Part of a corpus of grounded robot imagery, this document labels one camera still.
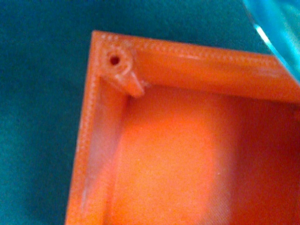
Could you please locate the red square pot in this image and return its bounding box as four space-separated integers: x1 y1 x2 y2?
65 31 300 225

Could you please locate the blue plastic bowl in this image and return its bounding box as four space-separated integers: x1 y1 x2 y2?
243 0 300 83

